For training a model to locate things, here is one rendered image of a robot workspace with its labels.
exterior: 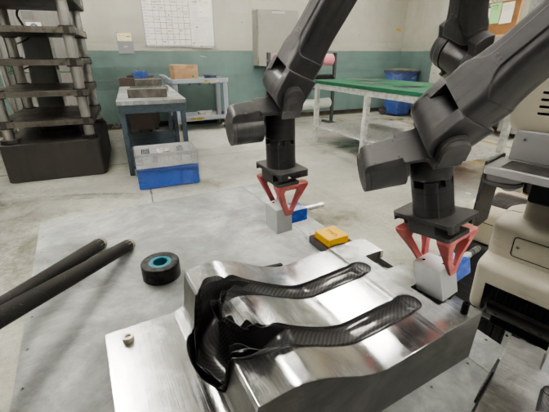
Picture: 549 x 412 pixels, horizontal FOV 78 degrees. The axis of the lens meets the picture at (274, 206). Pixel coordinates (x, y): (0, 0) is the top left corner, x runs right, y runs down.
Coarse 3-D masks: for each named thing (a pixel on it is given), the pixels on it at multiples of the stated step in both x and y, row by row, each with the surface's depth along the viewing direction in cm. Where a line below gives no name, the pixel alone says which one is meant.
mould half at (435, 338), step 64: (320, 256) 66; (192, 320) 52; (256, 320) 43; (320, 320) 49; (448, 320) 49; (128, 384) 43; (192, 384) 43; (256, 384) 35; (320, 384) 37; (384, 384) 44
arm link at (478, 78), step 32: (544, 0) 32; (512, 32) 34; (544, 32) 31; (480, 64) 36; (512, 64) 33; (544, 64) 33; (448, 96) 40; (480, 96) 35; (512, 96) 36; (448, 128) 38; (480, 128) 39
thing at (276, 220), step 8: (272, 200) 72; (272, 208) 69; (280, 208) 69; (296, 208) 71; (304, 208) 72; (312, 208) 75; (272, 216) 70; (280, 216) 69; (288, 216) 70; (296, 216) 71; (304, 216) 72; (272, 224) 71; (280, 224) 70; (288, 224) 71; (280, 232) 70
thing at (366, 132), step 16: (320, 80) 484; (336, 80) 484; (352, 80) 484; (368, 80) 481; (384, 80) 484; (400, 80) 484; (368, 96) 404; (384, 96) 376; (400, 96) 355; (416, 96) 338; (368, 112) 412; (336, 128) 492; (352, 128) 492; (368, 128) 492; (384, 128) 492; (400, 128) 492
